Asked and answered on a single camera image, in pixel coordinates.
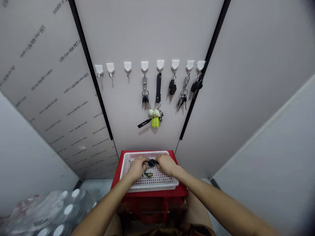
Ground person's right hand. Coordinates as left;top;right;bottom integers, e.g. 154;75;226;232
155;154;179;176

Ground person's left hand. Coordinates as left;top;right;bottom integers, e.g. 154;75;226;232
127;156;150;181

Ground person's right fingers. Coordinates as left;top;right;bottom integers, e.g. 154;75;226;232
155;154;171;172

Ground person's left fingers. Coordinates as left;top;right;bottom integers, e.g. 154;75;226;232
137;156;150;173

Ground black key fob with keys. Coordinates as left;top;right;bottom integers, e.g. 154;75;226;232
144;159;159;170

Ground white perforated plastic tray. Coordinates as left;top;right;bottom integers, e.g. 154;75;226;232
119;151;180;193

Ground red plastic stool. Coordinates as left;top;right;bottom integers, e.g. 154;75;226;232
110;150;189;225

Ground person's legs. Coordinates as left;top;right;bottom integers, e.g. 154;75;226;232
105;193;218;236

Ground silver clip with black keys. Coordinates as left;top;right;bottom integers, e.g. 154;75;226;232
141;75;151;109

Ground silver carabiner key bunch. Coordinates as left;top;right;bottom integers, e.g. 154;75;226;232
177;73;191;110

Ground person's body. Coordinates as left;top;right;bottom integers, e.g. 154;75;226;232
145;222;218;236

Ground black car key fobs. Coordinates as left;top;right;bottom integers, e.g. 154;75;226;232
168;75;177;96

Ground black vertical panel strip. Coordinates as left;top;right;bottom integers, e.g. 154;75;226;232
68;0;114;141
179;0;232;141

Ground pack of clear water bottles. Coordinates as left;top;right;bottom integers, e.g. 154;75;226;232
0;187;105;236

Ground black strap with green key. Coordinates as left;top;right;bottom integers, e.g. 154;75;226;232
137;72;164;129

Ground black car key on ring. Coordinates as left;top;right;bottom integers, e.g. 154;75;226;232
190;75;204;99

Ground row of white wall hooks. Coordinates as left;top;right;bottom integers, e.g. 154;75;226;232
94;59;206;79

